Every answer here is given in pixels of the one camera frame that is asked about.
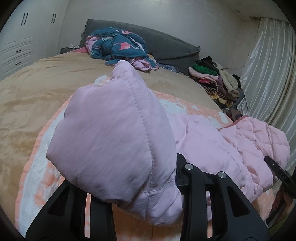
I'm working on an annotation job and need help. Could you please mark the pink quilted jacket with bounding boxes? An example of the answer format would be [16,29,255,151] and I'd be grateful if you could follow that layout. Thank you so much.
[47,61,290,226]

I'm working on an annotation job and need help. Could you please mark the tan bed cover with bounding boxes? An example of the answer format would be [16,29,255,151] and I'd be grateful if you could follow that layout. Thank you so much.
[0,51,223,204]

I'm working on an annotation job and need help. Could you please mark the right hand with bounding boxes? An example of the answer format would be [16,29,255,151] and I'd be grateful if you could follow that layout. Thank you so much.
[281,190,295,206]

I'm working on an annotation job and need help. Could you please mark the white wardrobe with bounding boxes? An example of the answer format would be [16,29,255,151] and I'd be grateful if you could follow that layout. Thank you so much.
[1,1,70,79]

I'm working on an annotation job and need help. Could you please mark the dark blue floral duvet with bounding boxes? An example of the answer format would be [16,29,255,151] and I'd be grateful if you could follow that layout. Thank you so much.
[85,27,159,72]

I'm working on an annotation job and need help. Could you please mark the white satin curtain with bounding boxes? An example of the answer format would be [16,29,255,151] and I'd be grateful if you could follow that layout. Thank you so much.
[235,16,296,144]

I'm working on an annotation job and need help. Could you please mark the grey headboard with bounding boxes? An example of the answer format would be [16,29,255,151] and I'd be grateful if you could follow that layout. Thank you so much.
[79,19,200,75]

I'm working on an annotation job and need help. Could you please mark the pile of folded clothes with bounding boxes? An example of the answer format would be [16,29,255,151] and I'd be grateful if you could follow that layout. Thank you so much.
[188,56,244,121]

